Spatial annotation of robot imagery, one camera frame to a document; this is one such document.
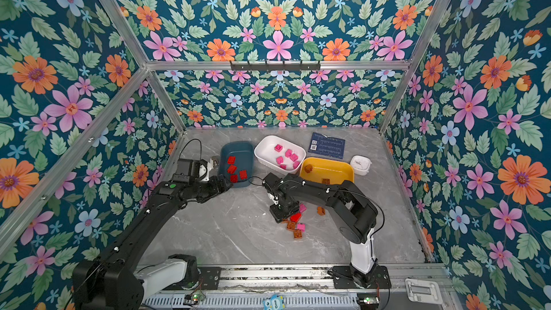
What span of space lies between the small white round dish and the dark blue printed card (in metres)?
0.07

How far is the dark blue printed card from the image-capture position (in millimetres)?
1100

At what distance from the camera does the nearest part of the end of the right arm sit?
638 mm

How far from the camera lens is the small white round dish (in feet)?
3.29
